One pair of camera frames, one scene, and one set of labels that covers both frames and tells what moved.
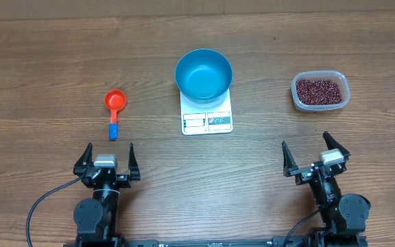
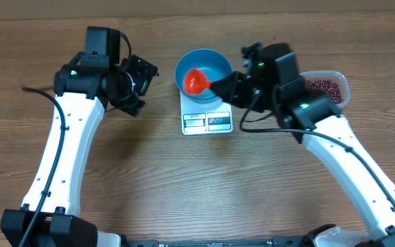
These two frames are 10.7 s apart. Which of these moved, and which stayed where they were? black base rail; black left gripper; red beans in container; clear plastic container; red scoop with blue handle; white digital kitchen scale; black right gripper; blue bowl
Moved: red scoop with blue handle; black right gripper; black left gripper
Stayed: red beans in container; black base rail; blue bowl; white digital kitchen scale; clear plastic container
